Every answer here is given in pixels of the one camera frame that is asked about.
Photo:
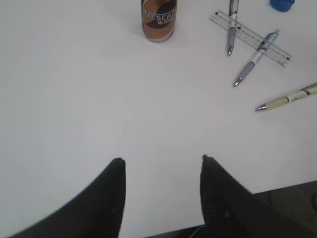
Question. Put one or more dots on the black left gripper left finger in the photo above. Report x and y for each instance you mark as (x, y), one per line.
(96, 212)

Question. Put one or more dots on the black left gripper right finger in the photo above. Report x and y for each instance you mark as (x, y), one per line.
(231, 211)

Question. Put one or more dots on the clear plastic ruler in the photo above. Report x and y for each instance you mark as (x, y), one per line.
(251, 38)

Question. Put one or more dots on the blue patterned pen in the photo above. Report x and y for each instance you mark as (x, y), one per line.
(261, 50)

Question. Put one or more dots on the brown Nescafe coffee bottle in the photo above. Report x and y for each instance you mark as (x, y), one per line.
(158, 19)

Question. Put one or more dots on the cream barrel pen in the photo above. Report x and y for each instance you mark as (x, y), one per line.
(307, 91)

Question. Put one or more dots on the grey grip pen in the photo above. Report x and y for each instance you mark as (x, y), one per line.
(233, 12)

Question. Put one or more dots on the blue pencil sharpener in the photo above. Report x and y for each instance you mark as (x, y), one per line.
(281, 5)

